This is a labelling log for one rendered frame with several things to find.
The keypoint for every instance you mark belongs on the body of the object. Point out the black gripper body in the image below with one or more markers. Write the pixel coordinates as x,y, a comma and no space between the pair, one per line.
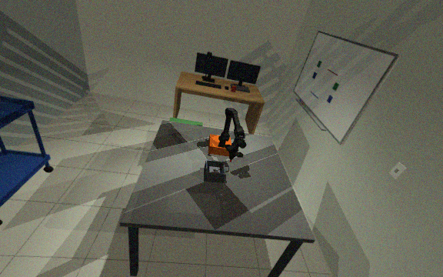
238,154

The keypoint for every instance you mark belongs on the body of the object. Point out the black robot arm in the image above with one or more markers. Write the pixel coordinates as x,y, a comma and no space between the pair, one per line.
238,131

